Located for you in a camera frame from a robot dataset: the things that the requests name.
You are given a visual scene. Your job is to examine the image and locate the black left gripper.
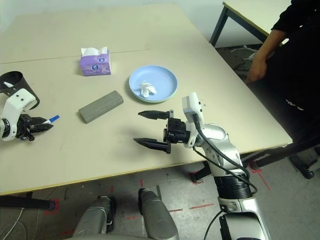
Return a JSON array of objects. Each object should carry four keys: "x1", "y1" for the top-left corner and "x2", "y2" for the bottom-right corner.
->
[{"x1": 14, "y1": 113, "x2": 55, "y2": 143}]

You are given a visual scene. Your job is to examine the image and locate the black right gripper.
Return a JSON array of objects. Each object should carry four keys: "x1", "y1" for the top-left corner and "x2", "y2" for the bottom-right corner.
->
[{"x1": 133, "y1": 109, "x2": 193, "y2": 155}]

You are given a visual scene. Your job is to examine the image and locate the blue capped whiteboard marker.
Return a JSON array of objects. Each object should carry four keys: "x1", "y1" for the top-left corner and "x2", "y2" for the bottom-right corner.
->
[{"x1": 42, "y1": 114, "x2": 61, "y2": 125}]

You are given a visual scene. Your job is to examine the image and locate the light blue plate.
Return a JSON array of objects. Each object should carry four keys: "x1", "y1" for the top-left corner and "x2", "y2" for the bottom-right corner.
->
[{"x1": 128, "y1": 64, "x2": 179, "y2": 103}]

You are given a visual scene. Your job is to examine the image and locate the grey glasses case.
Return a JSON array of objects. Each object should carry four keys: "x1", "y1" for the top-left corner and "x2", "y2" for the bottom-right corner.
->
[{"x1": 78, "y1": 90, "x2": 125, "y2": 124}]

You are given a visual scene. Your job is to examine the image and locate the bystander forearm in black sleeve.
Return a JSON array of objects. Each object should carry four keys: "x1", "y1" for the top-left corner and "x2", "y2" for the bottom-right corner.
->
[{"x1": 256, "y1": 23, "x2": 301, "y2": 63}]

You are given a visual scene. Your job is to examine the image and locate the bystander bare hand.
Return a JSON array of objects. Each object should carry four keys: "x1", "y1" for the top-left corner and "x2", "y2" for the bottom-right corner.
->
[{"x1": 246, "y1": 52, "x2": 268, "y2": 85}]

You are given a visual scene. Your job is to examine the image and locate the black table foot bar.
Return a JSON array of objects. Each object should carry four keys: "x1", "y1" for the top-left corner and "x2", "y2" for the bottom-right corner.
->
[
  {"x1": 250, "y1": 142, "x2": 320, "y2": 169},
  {"x1": 0, "y1": 195, "x2": 56, "y2": 211},
  {"x1": 192, "y1": 161, "x2": 212, "y2": 183}
]

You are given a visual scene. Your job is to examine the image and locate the purple tissue box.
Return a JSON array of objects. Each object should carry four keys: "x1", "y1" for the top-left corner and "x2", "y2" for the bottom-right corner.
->
[{"x1": 79, "y1": 46, "x2": 112, "y2": 77}]

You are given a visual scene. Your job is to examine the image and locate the grey robot right leg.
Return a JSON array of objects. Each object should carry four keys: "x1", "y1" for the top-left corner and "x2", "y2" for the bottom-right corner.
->
[{"x1": 138, "y1": 184, "x2": 180, "y2": 240}]

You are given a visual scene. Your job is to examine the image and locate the grey robot leg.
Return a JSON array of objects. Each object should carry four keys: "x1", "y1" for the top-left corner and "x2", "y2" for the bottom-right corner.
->
[
  {"x1": 71, "y1": 195, "x2": 117, "y2": 238},
  {"x1": 138, "y1": 184, "x2": 180, "y2": 240}
]

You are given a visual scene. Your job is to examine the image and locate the white tissue sheet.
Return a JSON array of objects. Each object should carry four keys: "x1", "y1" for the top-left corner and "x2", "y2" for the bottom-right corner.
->
[{"x1": 80, "y1": 46, "x2": 109, "y2": 57}]

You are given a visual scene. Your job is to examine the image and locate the red floor tape strip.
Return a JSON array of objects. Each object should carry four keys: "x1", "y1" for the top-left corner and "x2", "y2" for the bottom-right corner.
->
[{"x1": 188, "y1": 203, "x2": 215, "y2": 210}]

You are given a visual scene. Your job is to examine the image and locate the grey robot left leg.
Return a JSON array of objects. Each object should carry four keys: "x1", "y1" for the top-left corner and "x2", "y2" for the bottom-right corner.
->
[{"x1": 71, "y1": 195, "x2": 117, "y2": 238}]

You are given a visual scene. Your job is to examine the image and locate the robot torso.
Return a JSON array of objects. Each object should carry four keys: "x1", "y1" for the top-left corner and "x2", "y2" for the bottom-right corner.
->
[{"x1": 62, "y1": 232, "x2": 181, "y2": 240}]

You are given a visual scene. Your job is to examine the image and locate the black chair caster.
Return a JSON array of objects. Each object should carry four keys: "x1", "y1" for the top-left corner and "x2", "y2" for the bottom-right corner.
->
[{"x1": 289, "y1": 154, "x2": 316, "y2": 180}]

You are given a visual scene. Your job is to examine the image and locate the bystander in black clothes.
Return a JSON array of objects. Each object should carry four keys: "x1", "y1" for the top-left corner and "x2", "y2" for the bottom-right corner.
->
[{"x1": 246, "y1": 0, "x2": 320, "y2": 157}]

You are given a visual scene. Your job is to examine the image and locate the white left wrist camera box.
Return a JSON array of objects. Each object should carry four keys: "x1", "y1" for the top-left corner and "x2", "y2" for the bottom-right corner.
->
[{"x1": 0, "y1": 88, "x2": 36, "y2": 142}]

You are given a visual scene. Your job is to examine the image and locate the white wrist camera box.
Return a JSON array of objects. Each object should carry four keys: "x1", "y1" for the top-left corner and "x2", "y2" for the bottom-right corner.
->
[
  {"x1": 0, "y1": 88, "x2": 36, "y2": 142},
  {"x1": 181, "y1": 91, "x2": 208, "y2": 148}
]

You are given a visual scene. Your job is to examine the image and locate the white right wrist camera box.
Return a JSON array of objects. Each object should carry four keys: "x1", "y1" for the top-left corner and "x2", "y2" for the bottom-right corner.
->
[{"x1": 181, "y1": 91, "x2": 208, "y2": 148}]

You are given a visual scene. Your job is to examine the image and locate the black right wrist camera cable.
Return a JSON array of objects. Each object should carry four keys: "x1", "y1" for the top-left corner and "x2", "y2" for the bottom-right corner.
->
[{"x1": 192, "y1": 113, "x2": 258, "y2": 195}]

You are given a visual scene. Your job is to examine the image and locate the thin white floor wires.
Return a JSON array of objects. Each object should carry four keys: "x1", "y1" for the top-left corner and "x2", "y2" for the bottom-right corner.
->
[{"x1": 0, "y1": 206, "x2": 27, "y2": 240}]

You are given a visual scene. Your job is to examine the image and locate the thin black hanging cable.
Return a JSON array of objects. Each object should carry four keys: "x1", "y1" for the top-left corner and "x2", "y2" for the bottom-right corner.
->
[{"x1": 203, "y1": 209, "x2": 223, "y2": 240}]

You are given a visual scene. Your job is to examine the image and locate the white floor cable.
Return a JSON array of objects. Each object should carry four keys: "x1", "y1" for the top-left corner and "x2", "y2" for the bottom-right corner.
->
[{"x1": 230, "y1": 44, "x2": 260, "y2": 61}]

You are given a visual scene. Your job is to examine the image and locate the beige table with dark frame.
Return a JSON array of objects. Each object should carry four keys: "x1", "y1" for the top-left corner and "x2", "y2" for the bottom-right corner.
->
[{"x1": 209, "y1": 0, "x2": 288, "y2": 48}]

